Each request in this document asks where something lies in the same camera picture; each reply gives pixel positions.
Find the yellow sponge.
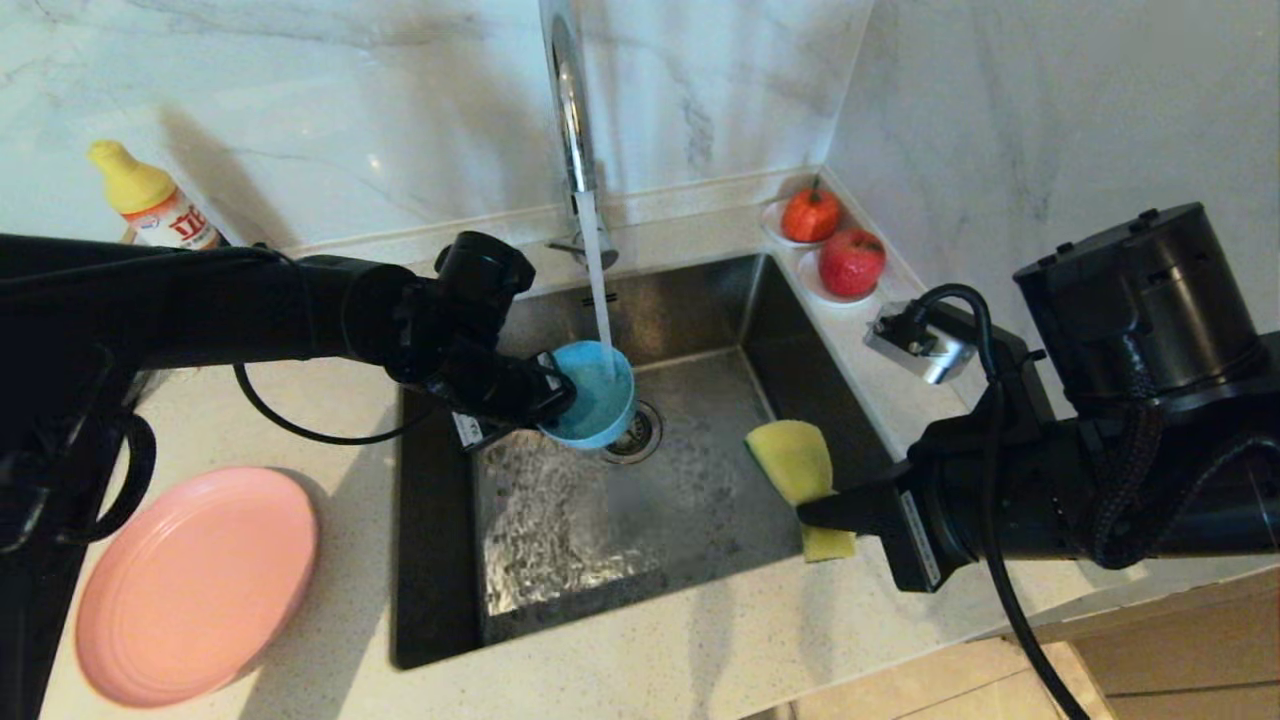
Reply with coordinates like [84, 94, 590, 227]
[745, 420, 858, 563]

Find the black induction cooktop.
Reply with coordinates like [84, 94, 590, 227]
[0, 545, 76, 720]

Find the small white dish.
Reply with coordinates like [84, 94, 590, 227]
[760, 200, 841, 250]
[796, 250, 879, 305]

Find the orange persimmon fruit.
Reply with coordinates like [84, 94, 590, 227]
[781, 178, 841, 244]

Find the red apple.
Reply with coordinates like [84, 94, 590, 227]
[819, 228, 887, 299]

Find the yellow-capped orange dish soap bottle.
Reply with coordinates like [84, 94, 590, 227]
[87, 140, 227, 251]

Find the teal bowl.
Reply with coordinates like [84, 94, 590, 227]
[538, 340, 638, 449]

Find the pink plate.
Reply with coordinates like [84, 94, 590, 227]
[75, 467, 319, 708]

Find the wooden cabinet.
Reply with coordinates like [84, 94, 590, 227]
[1000, 575, 1280, 720]

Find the chrome kitchen faucet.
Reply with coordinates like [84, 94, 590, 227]
[540, 0, 621, 273]

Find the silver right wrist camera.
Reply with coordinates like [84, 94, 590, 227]
[865, 300, 977, 386]

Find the stainless steel sink basin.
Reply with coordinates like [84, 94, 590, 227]
[390, 253, 921, 671]

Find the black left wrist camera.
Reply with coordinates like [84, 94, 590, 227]
[435, 232, 537, 341]

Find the round metal drain strainer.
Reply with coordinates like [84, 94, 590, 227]
[600, 400, 663, 466]

